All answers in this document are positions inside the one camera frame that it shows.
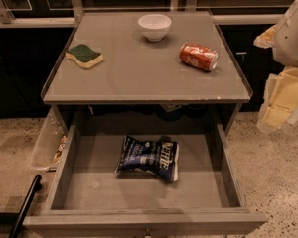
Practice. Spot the grey counter cabinet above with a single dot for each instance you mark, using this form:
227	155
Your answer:
136	71

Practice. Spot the clear plastic side bin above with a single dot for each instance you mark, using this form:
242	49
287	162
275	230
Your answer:
47	144

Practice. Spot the green yellow sponge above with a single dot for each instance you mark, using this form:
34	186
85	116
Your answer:
84	56

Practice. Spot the black bar handle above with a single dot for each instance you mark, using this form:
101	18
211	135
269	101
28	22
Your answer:
33	189

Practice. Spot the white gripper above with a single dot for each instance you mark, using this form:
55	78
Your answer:
292	37

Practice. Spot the blue chip bag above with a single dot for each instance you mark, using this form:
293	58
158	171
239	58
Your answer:
159	158

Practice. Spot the white ceramic bowl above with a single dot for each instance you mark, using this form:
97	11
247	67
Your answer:
154	27

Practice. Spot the grey open top drawer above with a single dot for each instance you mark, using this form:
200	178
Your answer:
89	198

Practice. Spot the red soda can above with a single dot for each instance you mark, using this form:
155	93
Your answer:
199	56

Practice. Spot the snack packets in bin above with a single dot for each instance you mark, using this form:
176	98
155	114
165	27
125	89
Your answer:
59	151

